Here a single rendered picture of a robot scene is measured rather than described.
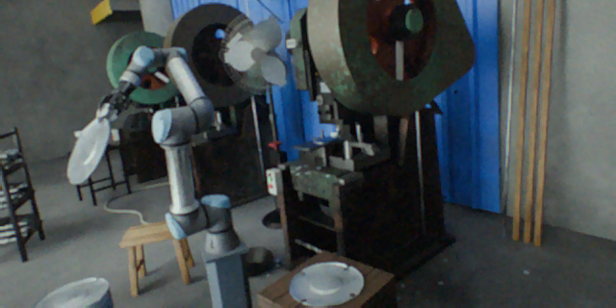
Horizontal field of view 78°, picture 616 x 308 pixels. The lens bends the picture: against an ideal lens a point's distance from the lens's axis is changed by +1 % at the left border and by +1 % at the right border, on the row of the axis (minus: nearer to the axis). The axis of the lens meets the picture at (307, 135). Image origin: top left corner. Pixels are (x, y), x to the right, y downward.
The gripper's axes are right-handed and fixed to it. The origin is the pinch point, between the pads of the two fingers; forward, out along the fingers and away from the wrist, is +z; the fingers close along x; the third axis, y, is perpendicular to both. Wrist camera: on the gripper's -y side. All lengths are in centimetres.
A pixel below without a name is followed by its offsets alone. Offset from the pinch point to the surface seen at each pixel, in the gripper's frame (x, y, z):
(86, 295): 40, -10, 64
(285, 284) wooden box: 66, 70, 34
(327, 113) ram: 72, 57, -54
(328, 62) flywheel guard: 28, 82, -48
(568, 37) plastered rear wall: 126, 160, -144
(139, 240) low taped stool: 69, -36, 33
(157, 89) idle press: 134, -241, -139
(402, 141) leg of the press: 106, 87, -58
